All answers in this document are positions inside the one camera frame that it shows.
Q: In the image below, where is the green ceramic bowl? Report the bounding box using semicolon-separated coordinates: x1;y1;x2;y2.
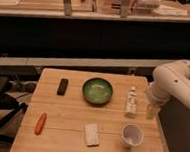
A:
82;77;113;106

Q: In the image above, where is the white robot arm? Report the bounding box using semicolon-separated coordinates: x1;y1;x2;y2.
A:
146;59;190;120

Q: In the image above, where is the small white bottle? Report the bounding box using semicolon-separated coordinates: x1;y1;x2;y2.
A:
125;86;138;118

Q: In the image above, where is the white folded cloth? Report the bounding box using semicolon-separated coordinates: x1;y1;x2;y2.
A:
84;123;100;147

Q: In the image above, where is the black rectangular block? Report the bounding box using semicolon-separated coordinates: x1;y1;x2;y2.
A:
57;79;69;96

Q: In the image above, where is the orange carrot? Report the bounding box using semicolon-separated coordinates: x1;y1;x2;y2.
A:
34;113;47;135

